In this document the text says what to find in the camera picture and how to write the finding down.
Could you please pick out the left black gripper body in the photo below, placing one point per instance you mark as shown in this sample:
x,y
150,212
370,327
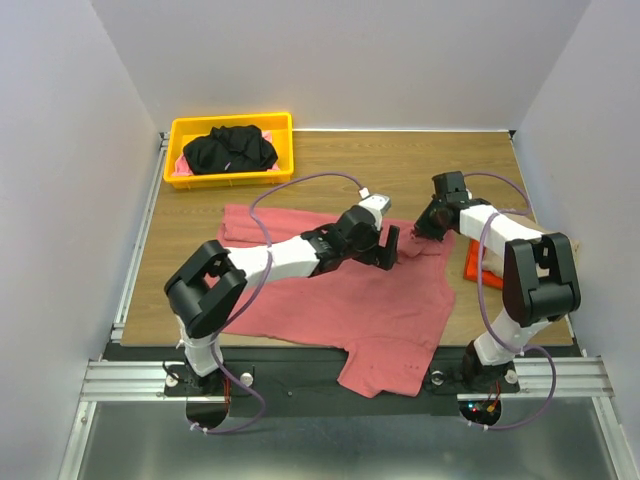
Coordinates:
x,y
366,251

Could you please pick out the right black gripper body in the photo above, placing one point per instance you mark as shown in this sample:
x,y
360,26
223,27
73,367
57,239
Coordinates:
x,y
426,225

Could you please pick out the pink red t shirt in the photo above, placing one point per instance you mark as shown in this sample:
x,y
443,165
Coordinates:
x,y
389,322

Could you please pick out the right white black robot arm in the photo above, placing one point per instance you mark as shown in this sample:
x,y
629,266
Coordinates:
x,y
540,281

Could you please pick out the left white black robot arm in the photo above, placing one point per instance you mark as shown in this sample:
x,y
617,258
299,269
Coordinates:
x,y
204,291

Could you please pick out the folded beige t shirt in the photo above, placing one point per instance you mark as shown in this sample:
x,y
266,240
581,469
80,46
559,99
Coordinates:
x,y
493,263

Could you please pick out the folded orange t shirt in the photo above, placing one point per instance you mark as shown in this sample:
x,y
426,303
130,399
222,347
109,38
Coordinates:
x,y
470,271

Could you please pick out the black t shirt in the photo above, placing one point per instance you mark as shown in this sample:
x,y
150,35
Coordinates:
x,y
230,150

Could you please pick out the light pink t shirt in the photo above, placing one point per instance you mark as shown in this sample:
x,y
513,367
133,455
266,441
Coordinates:
x,y
185,167

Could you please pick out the yellow plastic bin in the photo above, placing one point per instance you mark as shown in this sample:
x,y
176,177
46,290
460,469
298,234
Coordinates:
x,y
230,151

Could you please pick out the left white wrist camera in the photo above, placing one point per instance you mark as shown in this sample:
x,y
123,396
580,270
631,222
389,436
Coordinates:
x,y
377,204

